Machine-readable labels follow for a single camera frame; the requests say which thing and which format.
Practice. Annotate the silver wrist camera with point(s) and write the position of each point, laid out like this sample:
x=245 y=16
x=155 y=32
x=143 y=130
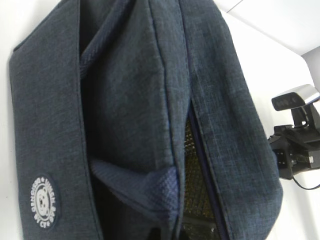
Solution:
x=296 y=97

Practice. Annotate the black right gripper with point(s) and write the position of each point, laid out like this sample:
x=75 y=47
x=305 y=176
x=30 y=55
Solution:
x=297 y=146

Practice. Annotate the dark blue lunch bag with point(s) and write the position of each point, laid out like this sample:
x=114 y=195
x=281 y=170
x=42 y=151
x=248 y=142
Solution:
x=117 y=104

